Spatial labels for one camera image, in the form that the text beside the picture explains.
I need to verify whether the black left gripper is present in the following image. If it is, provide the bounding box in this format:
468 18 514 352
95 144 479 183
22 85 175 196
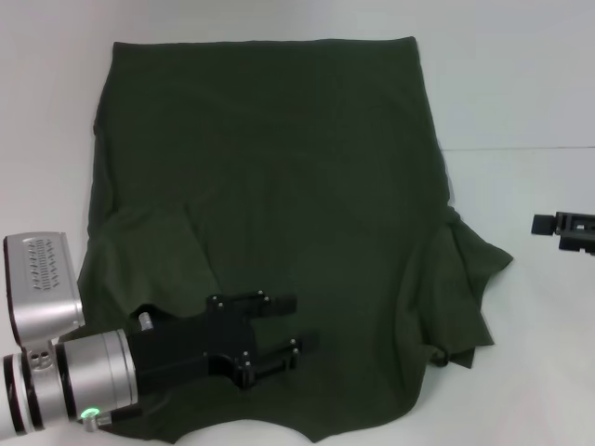
125 289 323 397

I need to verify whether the dark green shirt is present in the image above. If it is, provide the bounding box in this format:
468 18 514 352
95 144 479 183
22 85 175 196
59 35 515 445

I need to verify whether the dark left arm cable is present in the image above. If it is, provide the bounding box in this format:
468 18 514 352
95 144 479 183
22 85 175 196
109 402 144 423

